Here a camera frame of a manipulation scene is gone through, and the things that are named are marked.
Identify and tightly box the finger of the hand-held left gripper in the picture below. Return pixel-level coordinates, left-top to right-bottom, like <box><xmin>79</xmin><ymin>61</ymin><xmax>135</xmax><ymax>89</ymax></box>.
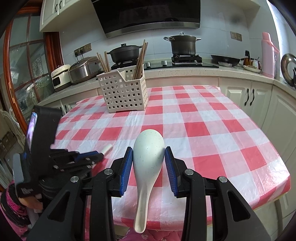
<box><xmin>53</xmin><ymin>162</ymin><xmax>96</xmax><ymax>173</ymax></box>
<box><xmin>50</xmin><ymin>149</ymin><xmax>105</xmax><ymax>163</ymax></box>

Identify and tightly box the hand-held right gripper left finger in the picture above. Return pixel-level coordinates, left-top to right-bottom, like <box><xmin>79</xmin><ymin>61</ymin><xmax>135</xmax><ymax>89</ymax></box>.
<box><xmin>26</xmin><ymin>146</ymin><xmax>134</xmax><ymax>241</ymax></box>

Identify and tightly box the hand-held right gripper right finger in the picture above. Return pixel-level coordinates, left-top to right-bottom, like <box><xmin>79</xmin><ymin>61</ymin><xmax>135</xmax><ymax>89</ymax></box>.
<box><xmin>164</xmin><ymin>146</ymin><xmax>271</xmax><ymax>241</ymax></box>

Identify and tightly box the speckled pale ceramic spoon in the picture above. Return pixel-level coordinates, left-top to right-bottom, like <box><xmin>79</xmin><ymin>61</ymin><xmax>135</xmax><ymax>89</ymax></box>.
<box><xmin>133</xmin><ymin>129</ymin><xmax>165</xmax><ymax>233</ymax></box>

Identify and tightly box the white perforated plastic basket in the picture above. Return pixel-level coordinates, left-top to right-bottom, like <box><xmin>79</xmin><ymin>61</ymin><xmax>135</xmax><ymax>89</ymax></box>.
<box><xmin>96</xmin><ymin>68</ymin><xmax>149</xmax><ymax>114</ymax></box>

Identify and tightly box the bunch of chopsticks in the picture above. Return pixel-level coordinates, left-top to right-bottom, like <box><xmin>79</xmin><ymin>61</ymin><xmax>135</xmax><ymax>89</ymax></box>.
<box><xmin>96</xmin><ymin>39</ymin><xmax>149</xmax><ymax>80</ymax></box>

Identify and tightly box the person's left forearm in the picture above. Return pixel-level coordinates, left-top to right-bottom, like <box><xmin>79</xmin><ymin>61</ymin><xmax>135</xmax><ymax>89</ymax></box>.
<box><xmin>0</xmin><ymin>182</ymin><xmax>35</xmax><ymax>233</ymax></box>

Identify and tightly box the person's left hand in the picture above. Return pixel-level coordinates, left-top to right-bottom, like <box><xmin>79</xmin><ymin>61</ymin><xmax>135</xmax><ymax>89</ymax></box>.
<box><xmin>20</xmin><ymin>196</ymin><xmax>44</xmax><ymax>213</ymax></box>

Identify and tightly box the cream carved chair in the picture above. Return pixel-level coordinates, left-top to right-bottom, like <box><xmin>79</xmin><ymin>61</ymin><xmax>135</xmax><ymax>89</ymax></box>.
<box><xmin>0</xmin><ymin>108</ymin><xmax>26</xmax><ymax>150</ymax></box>

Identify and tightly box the red white checked tablecloth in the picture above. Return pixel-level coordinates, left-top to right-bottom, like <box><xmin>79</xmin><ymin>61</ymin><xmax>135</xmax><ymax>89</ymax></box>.
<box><xmin>49</xmin><ymin>85</ymin><xmax>291</xmax><ymax>232</ymax></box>

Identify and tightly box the white electric cooker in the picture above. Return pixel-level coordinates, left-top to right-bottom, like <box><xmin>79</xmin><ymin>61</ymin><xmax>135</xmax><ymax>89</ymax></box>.
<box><xmin>51</xmin><ymin>64</ymin><xmax>72</xmax><ymax>93</ymax></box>

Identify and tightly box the wooden framed glass door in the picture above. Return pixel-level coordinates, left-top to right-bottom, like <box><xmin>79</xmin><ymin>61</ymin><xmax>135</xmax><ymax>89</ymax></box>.
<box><xmin>3</xmin><ymin>11</ymin><xmax>64</xmax><ymax>136</ymax></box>

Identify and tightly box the pink floral cloth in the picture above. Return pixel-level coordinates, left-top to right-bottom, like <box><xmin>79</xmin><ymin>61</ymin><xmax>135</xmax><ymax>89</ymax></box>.
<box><xmin>82</xmin><ymin>226</ymin><xmax>188</xmax><ymax>241</ymax></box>

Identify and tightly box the silver rice cooker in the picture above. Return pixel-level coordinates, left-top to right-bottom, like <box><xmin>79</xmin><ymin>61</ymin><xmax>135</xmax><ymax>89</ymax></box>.
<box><xmin>68</xmin><ymin>56</ymin><xmax>102</xmax><ymax>84</ymax></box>

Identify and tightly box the white kitchen countertop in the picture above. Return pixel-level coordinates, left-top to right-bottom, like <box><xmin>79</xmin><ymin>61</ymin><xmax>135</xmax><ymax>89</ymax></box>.
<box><xmin>37</xmin><ymin>65</ymin><xmax>296</xmax><ymax>106</ymax></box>

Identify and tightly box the black gas stove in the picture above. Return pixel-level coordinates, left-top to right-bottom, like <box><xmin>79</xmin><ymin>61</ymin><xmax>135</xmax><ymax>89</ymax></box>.
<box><xmin>110</xmin><ymin>54</ymin><xmax>219</xmax><ymax>70</ymax></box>

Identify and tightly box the black casserole pot with lid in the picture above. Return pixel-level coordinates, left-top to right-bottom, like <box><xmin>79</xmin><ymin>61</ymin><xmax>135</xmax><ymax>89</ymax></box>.
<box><xmin>107</xmin><ymin>43</ymin><xmax>143</xmax><ymax>64</ymax></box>

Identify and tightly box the black frying pan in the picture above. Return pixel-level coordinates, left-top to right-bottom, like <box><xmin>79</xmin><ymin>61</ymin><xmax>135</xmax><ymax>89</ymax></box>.
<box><xmin>210</xmin><ymin>54</ymin><xmax>241</xmax><ymax>67</ymax></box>

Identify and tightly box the black stock pot with lid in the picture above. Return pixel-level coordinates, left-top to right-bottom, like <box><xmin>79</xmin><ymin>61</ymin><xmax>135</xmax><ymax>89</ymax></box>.
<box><xmin>163</xmin><ymin>32</ymin><xmax>202</xmax><ymax>56</ymax></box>

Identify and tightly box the tray with small bottles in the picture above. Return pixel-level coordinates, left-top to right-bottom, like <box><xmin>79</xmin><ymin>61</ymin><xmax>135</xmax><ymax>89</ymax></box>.
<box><xmin>240</xmin><ymin>50</ymin><xmax>262</xmax><ymax>74</ymax></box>

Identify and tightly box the pink thermos flask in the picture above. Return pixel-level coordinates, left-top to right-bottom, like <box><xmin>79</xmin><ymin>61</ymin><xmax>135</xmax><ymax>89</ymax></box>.
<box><xmin>261</xmin><ymin>32</ymin><xmax>280</xmax><ymax>79</ymax></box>

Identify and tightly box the black range hood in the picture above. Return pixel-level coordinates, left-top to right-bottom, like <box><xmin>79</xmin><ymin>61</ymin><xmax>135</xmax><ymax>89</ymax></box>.
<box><xmin>91</xmin><ymin>0</ymin><xmax>201</xmax><ymax>39</ymax></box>

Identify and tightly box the gold wall socket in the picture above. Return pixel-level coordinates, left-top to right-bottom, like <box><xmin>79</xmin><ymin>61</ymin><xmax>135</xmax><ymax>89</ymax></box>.
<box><xmin>74</xmin><ymin>43</ymin><xmax>92</xmax><ymax>56</ymax></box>

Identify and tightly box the cream wall cabinet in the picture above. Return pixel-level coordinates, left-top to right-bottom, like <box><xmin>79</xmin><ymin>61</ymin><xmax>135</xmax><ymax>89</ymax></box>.
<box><xmin>39</xmin><ymin>0</ymin><xmax>93</xmax><ymax>33</ymax></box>

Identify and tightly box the gold wall switch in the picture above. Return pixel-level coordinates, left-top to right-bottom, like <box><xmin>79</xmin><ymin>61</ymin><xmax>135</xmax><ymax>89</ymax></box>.
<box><xmin>230</xmin><ymin>31</ymin><xmax>243</xmax><ymax>42</ymax></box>

